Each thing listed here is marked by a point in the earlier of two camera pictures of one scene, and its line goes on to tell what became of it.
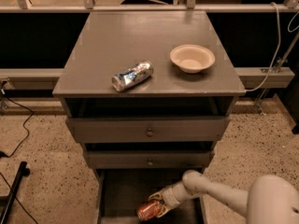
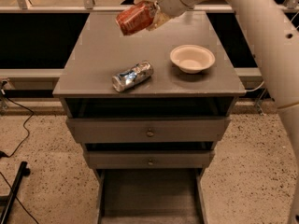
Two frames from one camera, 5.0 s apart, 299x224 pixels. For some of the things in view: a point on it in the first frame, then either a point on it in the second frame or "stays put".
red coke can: (149, 210) to (135, 19)
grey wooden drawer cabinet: (147, 95) stays put
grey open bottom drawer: (121, 191) stays put
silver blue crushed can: (133, 77) stays put
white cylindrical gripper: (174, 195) to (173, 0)
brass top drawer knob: (149, 133) stays put
